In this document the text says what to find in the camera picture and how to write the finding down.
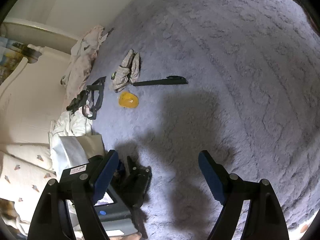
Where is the pink floral crumpled cloth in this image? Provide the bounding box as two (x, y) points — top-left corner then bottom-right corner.
(60, 25), (106, 105)

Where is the beige plaid cloth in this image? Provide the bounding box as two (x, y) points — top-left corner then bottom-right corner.
(111, 49), (140, 93)

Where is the black strap frame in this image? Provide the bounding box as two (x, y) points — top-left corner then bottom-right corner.
(66, 76), (106, 120)

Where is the white crumpled cloth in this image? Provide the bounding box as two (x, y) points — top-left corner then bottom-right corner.
(48, 111), (92, 139)

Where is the black pen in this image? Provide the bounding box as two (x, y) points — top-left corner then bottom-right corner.
(132, 75), (188, 87)

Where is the ice cream print pillow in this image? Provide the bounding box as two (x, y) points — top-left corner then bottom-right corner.
(1, 144), (56, 223)

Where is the purple fuzzy blanket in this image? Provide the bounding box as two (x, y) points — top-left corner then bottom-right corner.
(90, 0), (319, 239)

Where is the yellow jelly cup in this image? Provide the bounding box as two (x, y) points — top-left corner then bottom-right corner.
(118, 91), (139, 108)

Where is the white wooden headboard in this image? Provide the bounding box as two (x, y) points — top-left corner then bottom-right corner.
(1, 17), (78, 144)

